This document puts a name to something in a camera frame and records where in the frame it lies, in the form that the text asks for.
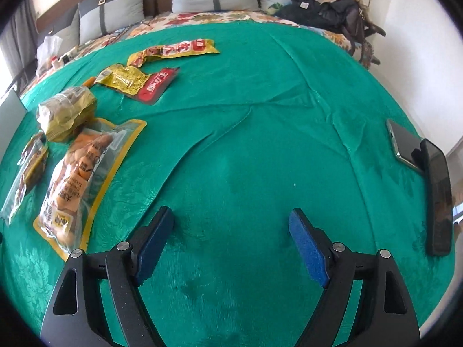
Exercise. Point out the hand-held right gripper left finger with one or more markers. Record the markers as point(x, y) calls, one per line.
point(153, 249)

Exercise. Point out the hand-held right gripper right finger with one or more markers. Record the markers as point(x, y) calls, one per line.
point(309, 249)

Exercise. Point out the large yellow-rimmed snack bag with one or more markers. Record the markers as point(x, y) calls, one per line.
point(83, 173)

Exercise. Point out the small clear brown snack packet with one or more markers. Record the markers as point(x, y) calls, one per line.
point(29, 166)

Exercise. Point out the clear bag of brown snacks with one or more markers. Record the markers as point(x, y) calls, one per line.
point(65, 112)

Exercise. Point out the yellow and red snack packet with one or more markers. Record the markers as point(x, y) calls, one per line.
point(126, 79)

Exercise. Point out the orange sausage stick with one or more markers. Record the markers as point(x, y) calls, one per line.
point(89, 81)

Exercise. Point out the yellow cartoon snack packet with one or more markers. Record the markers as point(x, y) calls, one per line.
point(181, 48)

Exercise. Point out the green bedspread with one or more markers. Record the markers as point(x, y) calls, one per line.
point(253, 133)

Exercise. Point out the black smartphone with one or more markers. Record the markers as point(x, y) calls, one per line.
point(437, 202)

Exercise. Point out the silver smartphone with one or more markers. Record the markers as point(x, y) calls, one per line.
point(403, 142)

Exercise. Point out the white bottle red cap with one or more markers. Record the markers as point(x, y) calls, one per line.
point(55, 64)

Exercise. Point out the white plastic bag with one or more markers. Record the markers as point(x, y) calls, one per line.
point(49, 48)

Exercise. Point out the dark wooden chair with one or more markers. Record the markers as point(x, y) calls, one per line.
point(374, 29)

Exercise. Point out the dark brown handbag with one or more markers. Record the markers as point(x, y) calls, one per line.
point(352, 18)

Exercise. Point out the floral bed sheet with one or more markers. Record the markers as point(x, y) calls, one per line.
point(217, 17)

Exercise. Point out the green patterned cloth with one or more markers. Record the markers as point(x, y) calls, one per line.
point(275, 6)

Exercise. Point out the grey curtain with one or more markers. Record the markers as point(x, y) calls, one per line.
point(18, 36)

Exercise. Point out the thin dark chair frame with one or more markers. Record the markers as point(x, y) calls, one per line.
point(21, 74)

